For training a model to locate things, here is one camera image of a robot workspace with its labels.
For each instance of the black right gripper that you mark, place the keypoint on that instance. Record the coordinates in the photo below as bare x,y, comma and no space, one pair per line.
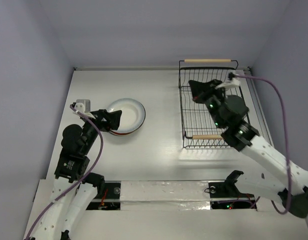
208,92

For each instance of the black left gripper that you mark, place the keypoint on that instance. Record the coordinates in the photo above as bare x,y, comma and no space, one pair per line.
112,118

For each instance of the red and teal plate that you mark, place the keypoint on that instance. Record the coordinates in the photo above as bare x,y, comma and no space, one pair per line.
121,134

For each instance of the pale blue-grey plate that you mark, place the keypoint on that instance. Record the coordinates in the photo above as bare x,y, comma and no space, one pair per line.
129,108

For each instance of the dark green marbled plate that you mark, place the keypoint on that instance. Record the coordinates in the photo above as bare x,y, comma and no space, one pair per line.
139,120

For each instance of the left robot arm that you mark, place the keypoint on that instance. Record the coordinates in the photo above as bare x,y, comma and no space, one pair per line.
74,185

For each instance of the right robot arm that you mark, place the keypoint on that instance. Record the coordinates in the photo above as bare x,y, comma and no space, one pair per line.
290,187

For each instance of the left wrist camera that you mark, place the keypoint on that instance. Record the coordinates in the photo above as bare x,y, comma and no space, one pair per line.
82,106

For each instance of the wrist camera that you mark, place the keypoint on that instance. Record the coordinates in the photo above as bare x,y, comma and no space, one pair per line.
230,83
82,106

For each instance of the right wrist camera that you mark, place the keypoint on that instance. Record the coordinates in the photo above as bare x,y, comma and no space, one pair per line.
230,83

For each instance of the black wire dish rack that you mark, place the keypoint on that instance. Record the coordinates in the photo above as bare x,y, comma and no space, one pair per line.
209,120

